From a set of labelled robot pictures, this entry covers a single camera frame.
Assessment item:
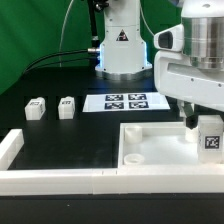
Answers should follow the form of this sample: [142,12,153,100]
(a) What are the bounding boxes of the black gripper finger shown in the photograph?
[183,102,198,129]

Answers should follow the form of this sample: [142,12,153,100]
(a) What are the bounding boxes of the white square tabletop tray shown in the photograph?
[118,121,224,169]

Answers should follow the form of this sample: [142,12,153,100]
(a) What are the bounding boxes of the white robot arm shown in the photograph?
[93,0,224,128]

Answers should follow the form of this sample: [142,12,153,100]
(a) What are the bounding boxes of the white sheet with AprilTags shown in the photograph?
[83,92,170,112]

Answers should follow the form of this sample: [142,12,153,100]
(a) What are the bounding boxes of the white U-shaped obstacle fence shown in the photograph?
[0,129,224,196]

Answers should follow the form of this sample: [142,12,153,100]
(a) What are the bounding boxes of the black camera pole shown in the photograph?
[87,0,100,48]

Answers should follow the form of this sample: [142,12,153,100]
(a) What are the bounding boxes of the grey cable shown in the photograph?
[58,0,76,68]

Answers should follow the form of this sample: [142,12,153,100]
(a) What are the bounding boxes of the black cable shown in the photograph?
[21,48,101,75]

